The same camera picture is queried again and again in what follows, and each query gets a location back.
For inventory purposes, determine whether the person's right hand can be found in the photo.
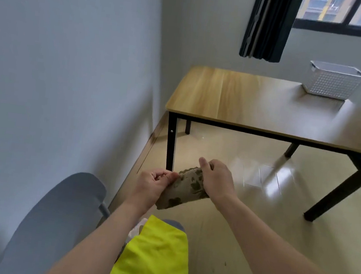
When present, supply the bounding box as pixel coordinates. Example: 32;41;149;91
193;157;243;212

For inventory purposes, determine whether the person's left hand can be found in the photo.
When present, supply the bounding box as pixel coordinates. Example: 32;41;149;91
124;165;181;219

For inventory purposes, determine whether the floral beige cloth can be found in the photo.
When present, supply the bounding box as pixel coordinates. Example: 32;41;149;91
154;161;214;217

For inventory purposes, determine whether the cream white garment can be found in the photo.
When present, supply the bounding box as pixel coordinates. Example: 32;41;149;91
125;224;145;246

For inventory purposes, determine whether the yellow cloth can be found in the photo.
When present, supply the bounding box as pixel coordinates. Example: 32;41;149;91
106;210;196;274

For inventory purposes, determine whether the white plastic basket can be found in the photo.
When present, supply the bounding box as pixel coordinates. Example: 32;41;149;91
300;59;361;103

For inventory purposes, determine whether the person's right forearm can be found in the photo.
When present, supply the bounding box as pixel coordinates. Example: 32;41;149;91
208;194;361;274

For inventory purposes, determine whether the person's left forearm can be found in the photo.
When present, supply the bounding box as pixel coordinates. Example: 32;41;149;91
42;191;156;274

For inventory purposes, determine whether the wooden table with black legs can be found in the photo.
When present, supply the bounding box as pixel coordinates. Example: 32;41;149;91
154;62;361;229

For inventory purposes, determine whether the grey plastic chair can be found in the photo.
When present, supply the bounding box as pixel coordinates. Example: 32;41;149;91
0;162;192;274

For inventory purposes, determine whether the wide dark curtain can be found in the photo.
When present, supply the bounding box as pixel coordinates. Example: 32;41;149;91
238;0;305;66

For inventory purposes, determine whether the black framed window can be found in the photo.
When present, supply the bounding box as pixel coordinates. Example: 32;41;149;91
292;0;361;37

